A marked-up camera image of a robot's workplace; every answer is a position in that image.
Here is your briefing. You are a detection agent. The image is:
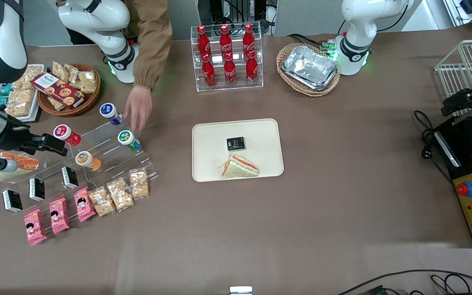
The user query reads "clear acrylic tiered stand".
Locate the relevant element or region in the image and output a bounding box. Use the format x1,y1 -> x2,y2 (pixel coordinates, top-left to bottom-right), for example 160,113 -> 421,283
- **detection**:
0,116 -> 159,218

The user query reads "red gum bottle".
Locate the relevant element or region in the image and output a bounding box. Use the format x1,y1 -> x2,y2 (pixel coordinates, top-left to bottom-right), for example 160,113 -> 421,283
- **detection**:
53,124 -> 82,147

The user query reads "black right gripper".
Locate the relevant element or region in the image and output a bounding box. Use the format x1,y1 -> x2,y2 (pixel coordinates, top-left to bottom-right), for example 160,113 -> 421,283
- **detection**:
0,118 -> 69,157

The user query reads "orange gum bottle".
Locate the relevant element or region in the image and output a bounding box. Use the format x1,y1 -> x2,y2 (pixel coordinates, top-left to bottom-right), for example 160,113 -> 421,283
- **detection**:
75,151 -> 102,172

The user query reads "wrapped triangle sandwich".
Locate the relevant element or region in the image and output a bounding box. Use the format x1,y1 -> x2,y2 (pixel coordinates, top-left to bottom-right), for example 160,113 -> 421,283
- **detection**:
221,153 -> 260,179
0,152 -> 40,182

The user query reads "white wire rack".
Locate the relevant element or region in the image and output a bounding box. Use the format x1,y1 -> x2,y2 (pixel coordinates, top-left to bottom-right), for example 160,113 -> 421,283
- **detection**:
434,39 -> 472,119

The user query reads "beige plastic tray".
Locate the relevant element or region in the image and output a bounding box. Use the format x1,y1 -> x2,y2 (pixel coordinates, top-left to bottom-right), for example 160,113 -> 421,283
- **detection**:
191,118 -> 285,182

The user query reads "brown wicker basket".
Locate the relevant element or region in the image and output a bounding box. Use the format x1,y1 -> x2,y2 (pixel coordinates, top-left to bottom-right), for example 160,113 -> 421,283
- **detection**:
37,63 -> 101,118

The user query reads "person's bare hand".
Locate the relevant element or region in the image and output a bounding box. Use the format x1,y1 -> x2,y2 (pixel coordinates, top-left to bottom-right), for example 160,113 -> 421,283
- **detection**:
124,85 -> 153,133

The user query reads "small black box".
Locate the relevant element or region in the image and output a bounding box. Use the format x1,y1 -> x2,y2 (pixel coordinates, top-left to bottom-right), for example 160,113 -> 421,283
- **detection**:
226,137 -> 246,151
29,177 -> 46,202
61,166 -> 79,189
2,189 -> 23,213

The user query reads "green gum bottle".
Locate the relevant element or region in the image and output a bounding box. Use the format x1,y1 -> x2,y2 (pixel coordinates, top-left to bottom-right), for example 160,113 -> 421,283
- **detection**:
118,130 -> 141,151

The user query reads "red cola bottle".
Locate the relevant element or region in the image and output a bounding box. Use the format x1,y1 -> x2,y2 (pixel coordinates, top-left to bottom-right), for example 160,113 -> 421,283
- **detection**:
197,25 -> 212,60
245,50 -> 259,85
219,24 -> 233,59
223,52 -> 237,86
202,54 -> 217,88
242,23 -> 256,58

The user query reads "clear acrylic bottle rack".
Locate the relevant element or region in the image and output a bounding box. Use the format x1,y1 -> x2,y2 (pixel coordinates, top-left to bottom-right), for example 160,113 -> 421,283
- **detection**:
191,21 -> 264,93

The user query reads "blue gum bottle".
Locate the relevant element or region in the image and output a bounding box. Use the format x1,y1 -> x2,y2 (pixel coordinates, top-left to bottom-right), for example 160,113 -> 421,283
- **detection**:
99,103 -> 124,125

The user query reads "white rectangular snack tray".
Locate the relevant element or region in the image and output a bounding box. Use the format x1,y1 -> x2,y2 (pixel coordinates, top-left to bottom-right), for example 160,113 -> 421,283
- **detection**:
0,64 -> 46,123

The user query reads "black machine with yellow panel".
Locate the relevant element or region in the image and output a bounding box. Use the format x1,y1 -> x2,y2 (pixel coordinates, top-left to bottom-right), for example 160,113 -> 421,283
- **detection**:
433,115 -> 472,249

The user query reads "black power cable with plug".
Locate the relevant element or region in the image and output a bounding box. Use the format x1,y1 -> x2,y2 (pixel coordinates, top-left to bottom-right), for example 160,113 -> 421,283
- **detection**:
413,110 -> 454,185

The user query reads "light wicker basket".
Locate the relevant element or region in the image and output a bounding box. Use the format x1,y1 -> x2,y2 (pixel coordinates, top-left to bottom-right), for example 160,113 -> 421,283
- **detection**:
276,43 -> 341,98

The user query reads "red cookie box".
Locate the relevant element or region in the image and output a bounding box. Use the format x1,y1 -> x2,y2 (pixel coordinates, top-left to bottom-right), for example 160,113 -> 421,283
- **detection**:
30,72 -> 85,109

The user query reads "black clamp lever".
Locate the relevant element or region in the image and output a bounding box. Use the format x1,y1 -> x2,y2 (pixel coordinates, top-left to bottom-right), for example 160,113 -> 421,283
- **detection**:
441,70 -> 472,117

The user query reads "black floor cable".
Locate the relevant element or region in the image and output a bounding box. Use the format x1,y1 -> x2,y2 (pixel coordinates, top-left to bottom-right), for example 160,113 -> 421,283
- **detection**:
336,269 -> 472,295

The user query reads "forearm in brown sleeve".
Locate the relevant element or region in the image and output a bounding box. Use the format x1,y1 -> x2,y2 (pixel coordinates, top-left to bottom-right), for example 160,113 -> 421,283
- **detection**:
122,0 -> 173,91

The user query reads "black base cable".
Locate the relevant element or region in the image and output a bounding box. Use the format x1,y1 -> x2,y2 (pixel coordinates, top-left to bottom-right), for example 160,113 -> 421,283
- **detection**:
286,33 -> 337,52

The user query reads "aluminium foil container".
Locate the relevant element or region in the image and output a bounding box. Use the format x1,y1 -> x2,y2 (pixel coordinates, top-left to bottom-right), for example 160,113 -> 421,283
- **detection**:
281,45 -> 339,91

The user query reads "pink snack pack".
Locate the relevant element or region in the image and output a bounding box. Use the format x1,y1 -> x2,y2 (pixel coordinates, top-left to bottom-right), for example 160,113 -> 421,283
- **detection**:
23,209 -> 48,246
49,197 -> 70,235
74,186 -> 96,222

